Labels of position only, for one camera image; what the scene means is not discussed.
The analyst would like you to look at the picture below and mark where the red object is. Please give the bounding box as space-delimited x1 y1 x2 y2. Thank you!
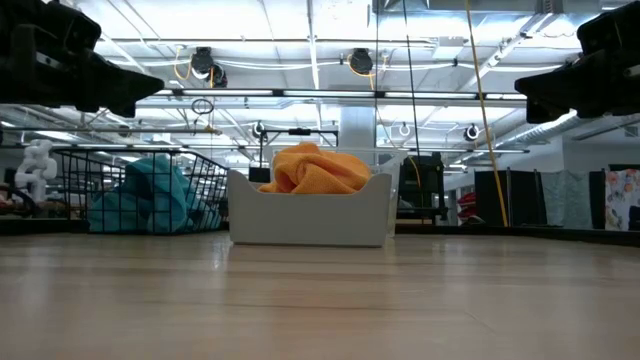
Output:
457 191 479 221

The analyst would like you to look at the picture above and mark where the black aluminium table frame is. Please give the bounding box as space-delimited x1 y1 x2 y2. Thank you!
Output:
0 218 640 247

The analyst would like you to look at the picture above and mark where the yellow hanging cable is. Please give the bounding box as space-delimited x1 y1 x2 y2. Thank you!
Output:
464 0 510 227

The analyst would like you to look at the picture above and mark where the black equipment cabinet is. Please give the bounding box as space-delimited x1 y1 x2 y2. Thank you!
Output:
397 151 448 224

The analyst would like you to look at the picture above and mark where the long ceiling light strip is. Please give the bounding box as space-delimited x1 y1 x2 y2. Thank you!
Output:
134 87 531 104

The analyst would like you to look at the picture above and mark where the grey hanging cloth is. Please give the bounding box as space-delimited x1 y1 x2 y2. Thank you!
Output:
539 169 594 230

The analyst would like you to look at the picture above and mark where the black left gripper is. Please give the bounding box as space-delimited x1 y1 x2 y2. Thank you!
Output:
0 0 166 119

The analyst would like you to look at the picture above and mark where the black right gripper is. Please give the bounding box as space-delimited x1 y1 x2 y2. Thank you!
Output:
514 0 640 125

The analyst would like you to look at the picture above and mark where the black divider panel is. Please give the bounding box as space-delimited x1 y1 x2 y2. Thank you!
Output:
473 169 544 227

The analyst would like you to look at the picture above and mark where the silver air duct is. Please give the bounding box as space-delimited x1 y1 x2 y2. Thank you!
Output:
492 107 601 151

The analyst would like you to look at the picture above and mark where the white robot figure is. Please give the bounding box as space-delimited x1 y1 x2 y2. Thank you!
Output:
13 138 59 204

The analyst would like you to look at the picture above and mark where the grey plastic bin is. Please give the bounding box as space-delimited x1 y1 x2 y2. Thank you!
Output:
227 168 394 249

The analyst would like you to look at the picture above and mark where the black overhead camera rig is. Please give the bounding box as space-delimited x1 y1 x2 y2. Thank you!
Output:
258 127 340 169

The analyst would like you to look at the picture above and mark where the floral hanging cloth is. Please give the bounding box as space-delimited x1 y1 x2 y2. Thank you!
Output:
604 168 640 231

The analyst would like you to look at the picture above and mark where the black wire basket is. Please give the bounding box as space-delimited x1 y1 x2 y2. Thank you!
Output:
51 147 232 236

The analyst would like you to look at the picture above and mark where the black ceiling cable reel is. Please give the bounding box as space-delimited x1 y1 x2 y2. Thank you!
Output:
189 45 229 89
348 47 375 76

